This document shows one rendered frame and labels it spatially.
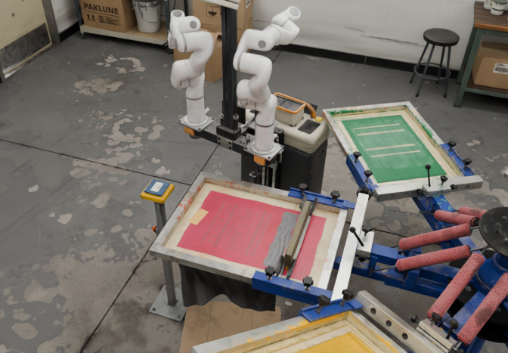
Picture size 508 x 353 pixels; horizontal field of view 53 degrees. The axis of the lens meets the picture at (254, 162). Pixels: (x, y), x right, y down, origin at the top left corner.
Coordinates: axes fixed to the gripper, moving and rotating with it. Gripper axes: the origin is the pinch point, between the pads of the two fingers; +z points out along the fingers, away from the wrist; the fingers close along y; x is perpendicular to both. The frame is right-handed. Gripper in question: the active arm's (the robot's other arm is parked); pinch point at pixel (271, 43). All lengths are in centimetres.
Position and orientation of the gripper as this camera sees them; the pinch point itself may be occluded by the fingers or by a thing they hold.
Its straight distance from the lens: 275.0
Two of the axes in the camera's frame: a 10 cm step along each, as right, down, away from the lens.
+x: -8.7, 2.4, -4.3
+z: -3.5, 3.2, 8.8
